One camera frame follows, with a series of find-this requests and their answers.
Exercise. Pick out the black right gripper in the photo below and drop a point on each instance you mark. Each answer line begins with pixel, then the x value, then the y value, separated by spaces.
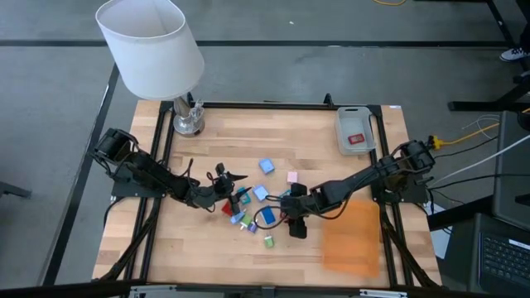
pixel 298 206

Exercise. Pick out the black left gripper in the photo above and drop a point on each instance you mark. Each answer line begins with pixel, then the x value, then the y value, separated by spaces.
pixel 219 192

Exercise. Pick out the teal card reader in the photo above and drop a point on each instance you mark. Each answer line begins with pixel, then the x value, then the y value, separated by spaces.
pixel 245 198
pixel 283 193

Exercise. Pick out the red wall charger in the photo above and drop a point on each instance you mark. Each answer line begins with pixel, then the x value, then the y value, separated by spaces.
pixel 226 209

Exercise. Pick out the light blue wall charger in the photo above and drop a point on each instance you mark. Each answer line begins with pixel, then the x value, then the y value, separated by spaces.
pixel 237 218
pixel 261 193

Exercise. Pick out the dark blue card reader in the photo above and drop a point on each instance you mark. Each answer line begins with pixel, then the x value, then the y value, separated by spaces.
pixel 268 215

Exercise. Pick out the green white wall charger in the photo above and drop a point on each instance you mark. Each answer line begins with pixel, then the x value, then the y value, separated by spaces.
pixel 269 241
pixel 247 220

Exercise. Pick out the pink wall charger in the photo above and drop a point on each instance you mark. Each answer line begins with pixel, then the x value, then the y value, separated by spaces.
pixel 292 177

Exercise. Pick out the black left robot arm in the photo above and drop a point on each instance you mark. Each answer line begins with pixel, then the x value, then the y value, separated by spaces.
pixel 145 171

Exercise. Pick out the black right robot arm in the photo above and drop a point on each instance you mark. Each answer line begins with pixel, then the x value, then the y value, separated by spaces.
pixel 364 178

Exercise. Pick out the clear crumpled plastic wrap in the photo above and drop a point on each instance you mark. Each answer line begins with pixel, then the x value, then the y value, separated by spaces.
pixel 196 111

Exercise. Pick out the pale grey plastic bin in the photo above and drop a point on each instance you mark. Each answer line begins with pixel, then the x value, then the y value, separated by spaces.
pixel 352 120

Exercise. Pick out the white metal plate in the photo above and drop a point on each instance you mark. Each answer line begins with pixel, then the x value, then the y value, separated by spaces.
pixel 383 294

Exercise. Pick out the grey metal plate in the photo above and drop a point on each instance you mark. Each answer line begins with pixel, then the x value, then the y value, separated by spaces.
pixel 153 291

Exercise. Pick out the table lamp with white shade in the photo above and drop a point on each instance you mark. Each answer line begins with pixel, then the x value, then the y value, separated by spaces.
pixel 153 49

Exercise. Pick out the black laptop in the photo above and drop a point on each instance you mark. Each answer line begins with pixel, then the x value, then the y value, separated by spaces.
pixel 505 256

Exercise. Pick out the black chair base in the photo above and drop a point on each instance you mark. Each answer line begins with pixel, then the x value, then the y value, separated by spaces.
pixel 12 190

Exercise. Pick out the person's shoe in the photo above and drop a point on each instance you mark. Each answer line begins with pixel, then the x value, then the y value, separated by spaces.
pixel 515 54

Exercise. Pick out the person's leg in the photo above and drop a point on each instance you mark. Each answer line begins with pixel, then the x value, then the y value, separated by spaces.
pixel 526 29

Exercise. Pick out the black aluminium table frame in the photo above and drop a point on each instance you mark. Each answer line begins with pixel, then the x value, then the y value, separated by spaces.
pixel 269 105

